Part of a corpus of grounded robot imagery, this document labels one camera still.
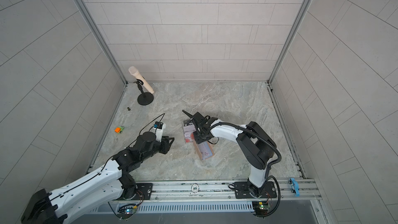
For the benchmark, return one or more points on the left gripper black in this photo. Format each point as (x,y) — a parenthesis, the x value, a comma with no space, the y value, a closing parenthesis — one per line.
(166,143)

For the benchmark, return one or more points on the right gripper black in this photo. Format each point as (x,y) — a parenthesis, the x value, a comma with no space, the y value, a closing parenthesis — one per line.
(198,139)

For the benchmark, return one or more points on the clear acrylic card holder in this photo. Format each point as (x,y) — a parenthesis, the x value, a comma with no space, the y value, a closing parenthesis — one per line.
(187,122)

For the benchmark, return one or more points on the pink leather card wallet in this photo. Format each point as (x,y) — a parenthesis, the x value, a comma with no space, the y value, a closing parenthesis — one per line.
(204,150)

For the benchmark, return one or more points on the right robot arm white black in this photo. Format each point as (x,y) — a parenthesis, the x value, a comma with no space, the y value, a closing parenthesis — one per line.
(257,146)

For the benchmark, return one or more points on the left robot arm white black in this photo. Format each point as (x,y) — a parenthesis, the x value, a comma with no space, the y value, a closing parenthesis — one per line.
(107,183)

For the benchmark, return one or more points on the pink floral VIP card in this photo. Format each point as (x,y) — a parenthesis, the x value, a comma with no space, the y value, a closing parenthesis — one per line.
(189,128)

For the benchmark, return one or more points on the white card red circle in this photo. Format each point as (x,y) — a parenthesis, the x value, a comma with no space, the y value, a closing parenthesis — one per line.
(189,137)

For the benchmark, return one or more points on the orange green toy car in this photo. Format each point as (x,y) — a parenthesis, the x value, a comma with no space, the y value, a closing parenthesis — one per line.
(119,129)

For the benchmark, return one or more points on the black microphone stand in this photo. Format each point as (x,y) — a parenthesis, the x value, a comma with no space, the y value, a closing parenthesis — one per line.
(145,98)

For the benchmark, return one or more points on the left circuit board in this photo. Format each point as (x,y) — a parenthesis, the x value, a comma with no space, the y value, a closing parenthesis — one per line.
(128,209)

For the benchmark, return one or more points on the circuit board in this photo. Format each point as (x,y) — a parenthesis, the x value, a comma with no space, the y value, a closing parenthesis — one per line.
(261,208)
(128,209)

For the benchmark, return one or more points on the beige microphone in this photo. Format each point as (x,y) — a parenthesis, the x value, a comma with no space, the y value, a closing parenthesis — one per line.
(135,72)

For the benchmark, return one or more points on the white ventilation grille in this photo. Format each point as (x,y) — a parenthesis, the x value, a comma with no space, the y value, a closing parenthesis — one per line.
(180,207)

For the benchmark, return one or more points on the right circuit board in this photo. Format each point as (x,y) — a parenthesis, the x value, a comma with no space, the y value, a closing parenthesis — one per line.
(261,208)

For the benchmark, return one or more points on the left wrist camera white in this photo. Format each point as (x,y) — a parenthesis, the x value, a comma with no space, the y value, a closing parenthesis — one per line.
(158,130)

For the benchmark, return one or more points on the blue clip on rail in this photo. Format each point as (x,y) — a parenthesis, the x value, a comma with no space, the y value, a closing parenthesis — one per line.
(294,187)

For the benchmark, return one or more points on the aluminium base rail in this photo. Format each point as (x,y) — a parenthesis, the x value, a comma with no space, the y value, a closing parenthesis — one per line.
(224,190)

